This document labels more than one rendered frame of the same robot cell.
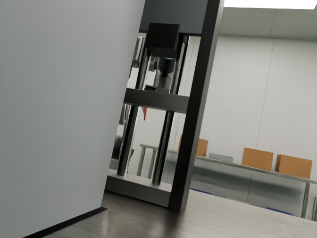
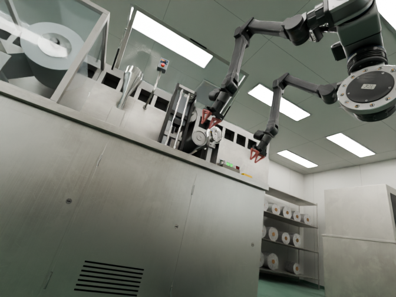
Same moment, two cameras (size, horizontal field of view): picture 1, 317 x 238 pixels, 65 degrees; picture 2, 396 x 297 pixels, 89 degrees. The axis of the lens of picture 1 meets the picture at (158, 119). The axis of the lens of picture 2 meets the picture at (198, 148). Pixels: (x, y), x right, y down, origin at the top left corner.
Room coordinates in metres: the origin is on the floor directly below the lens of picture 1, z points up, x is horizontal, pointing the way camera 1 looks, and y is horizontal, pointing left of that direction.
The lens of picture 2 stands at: (1.42, -0.62, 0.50)
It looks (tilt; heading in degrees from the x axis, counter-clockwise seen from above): 23 degrees up; 140
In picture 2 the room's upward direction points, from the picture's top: 13 degrees clockwise
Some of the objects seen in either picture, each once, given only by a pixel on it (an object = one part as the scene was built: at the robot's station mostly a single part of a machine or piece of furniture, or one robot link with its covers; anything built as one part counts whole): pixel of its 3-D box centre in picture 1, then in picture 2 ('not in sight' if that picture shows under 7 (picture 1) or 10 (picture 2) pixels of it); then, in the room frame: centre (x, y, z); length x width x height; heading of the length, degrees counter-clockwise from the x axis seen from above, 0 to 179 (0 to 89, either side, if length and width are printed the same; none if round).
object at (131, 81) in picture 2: not in sight; (119, 109); (0.07, -0.27, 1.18); 0.14 x 0.14 x 0.57
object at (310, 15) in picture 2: not in sight; (319, 15); (1.26, 0.02, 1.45); 0.09 x 0.08 x 0.12; 91
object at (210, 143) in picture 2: not in sight; (208, 154); (0.42, 0.34, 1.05); 0.06 x 0.05 x 0.31; 162
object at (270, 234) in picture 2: not in sight; (281, 234); (-0.79, 4.23, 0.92); 1.83 x 0.53 x 1.85; 72
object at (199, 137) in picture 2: not in sight; (192, 142); (0.24, 0.31, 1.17); 0.26 x 0.12 x 0.12; 162
